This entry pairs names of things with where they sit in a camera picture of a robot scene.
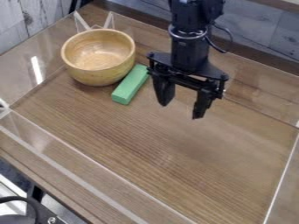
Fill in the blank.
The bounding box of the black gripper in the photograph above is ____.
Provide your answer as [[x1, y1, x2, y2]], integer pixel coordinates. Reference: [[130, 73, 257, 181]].
[[147, 25, 230, 119]]

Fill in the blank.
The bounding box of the green rectangular stick block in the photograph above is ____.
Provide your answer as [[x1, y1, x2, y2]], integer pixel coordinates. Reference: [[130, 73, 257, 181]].
[[111, 64, 149, 105]]

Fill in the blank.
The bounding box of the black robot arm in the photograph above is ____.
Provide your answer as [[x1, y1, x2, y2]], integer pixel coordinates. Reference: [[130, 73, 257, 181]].
[[147, 0, 230, 119]]

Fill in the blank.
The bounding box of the wooden bowl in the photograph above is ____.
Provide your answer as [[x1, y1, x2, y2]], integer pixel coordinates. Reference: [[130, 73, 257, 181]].
[[60, 29, 137, 87]]

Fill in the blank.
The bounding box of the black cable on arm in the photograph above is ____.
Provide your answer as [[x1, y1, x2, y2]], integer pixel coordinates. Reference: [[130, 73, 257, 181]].
[[203, 24, 235, 54]]

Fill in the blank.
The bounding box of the clear acrylic tray wall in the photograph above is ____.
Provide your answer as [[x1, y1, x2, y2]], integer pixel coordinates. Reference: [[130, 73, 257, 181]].
[[0, 17, 299, 224]]

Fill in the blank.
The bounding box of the black table leg bracket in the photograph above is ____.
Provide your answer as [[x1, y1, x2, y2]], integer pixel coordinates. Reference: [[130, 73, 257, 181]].
[[27, 185, 67, 224]]

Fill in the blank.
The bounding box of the black cable lower left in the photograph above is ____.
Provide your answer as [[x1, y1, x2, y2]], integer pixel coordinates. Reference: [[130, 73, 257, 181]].
[[0, 195, 40, 224]]

